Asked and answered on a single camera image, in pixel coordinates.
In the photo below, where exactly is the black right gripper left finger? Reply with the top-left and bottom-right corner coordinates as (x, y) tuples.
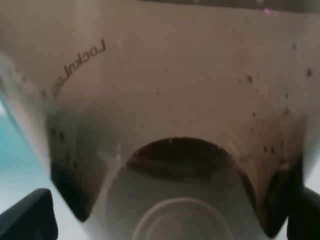
(0, 188), (58, 240)

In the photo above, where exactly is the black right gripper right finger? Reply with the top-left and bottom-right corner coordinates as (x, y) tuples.
(286, 187), (320, 240)

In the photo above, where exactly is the teal translucent plastic cup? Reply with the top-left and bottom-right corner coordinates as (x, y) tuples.
(0, 97), (49, 180)

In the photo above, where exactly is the brown translucent water bottle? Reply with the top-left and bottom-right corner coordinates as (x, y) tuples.
(0, 0), (320, 240)

